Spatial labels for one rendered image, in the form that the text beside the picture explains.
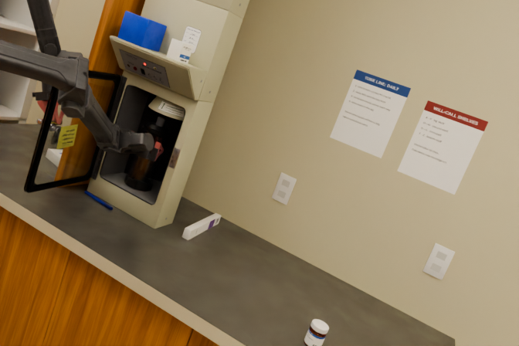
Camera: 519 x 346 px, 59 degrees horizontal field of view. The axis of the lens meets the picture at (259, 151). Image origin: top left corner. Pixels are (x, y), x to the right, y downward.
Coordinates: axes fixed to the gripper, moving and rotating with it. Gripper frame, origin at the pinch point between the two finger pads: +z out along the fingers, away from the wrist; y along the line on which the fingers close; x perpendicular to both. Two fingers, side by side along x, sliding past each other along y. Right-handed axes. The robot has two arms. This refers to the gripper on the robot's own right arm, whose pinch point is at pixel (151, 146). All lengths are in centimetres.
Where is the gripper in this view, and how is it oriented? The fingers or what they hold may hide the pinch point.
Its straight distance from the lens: 170.8
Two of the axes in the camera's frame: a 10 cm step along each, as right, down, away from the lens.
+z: 3.1, 0.1, 9.5
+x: -3.5, 9.3, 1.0
